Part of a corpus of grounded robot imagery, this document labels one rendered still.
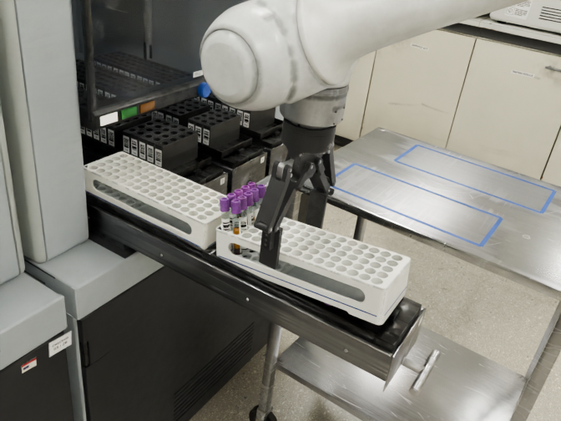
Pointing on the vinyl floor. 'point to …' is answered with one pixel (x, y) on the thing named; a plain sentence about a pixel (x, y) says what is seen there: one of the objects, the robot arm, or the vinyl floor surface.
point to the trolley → (544, 352)
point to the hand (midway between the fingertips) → (292, 240)
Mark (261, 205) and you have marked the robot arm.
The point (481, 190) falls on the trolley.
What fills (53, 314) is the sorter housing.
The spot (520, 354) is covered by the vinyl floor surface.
